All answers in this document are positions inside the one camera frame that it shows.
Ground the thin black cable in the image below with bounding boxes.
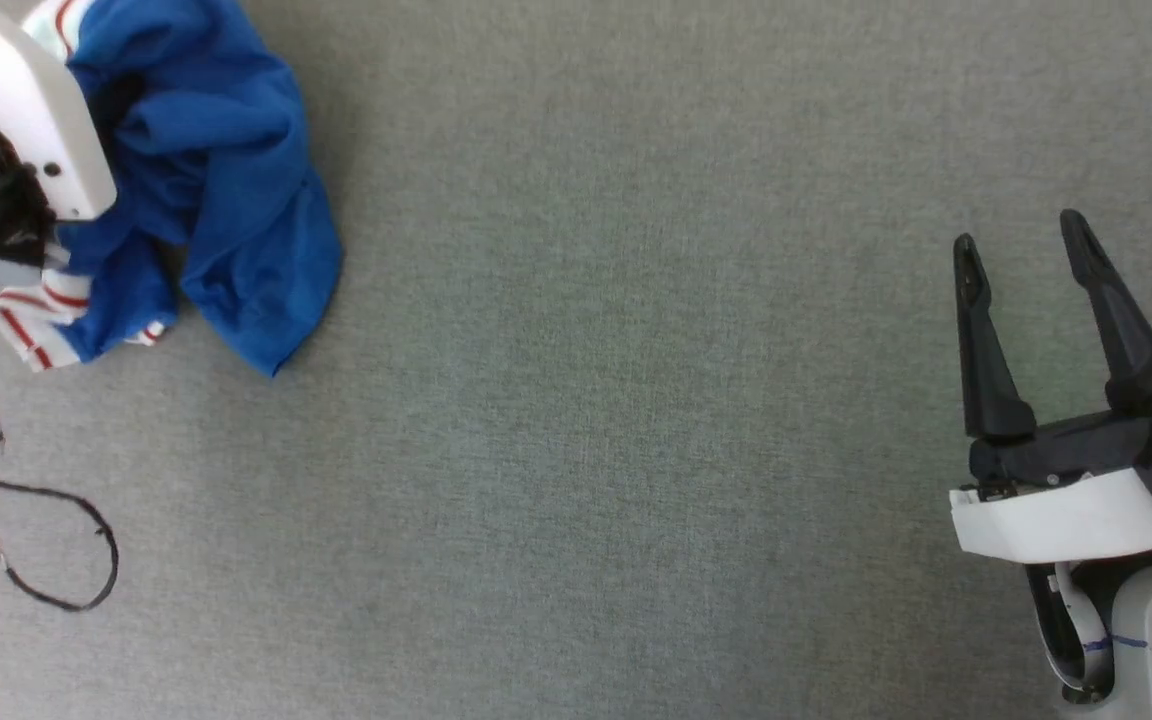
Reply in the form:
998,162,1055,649
0,478,121,612

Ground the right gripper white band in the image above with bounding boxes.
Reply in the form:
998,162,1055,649
949,208,1152,567

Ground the grey fabric sofa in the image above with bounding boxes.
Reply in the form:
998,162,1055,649
0,0,1152,720

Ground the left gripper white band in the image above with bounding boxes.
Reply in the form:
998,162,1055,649
0,0,119,223

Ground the black and white arm cable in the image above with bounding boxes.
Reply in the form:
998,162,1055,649
1024,562,1113,703

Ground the blue jersey with white sleeves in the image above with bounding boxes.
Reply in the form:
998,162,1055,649
0,0,344,380

